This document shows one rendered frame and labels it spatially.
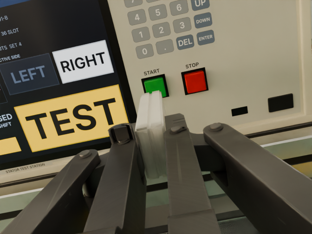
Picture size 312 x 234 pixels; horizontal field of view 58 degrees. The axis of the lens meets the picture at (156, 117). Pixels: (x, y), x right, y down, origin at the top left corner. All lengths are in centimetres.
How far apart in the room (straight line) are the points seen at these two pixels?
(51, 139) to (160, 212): 25
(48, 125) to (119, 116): 7
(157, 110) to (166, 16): 12
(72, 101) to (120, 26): 8
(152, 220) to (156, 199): 21
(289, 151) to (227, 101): 7
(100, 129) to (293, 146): 18
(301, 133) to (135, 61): 17
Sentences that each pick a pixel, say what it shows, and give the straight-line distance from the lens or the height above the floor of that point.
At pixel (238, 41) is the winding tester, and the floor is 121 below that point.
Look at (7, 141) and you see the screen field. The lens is 32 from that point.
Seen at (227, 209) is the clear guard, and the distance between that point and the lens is 28.
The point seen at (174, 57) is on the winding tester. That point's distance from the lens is 27.
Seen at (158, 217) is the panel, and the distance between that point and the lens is 50.
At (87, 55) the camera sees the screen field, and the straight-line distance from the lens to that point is 27.
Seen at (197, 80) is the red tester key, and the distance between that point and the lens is 26.
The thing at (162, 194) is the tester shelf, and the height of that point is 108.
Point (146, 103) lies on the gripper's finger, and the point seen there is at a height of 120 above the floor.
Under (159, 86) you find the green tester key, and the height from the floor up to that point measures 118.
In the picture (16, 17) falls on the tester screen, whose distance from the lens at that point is 29.
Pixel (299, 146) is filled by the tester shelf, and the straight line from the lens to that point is 29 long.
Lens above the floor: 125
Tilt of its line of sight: 19 degrees down
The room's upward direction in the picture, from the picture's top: 13 degrees counter-clockwise
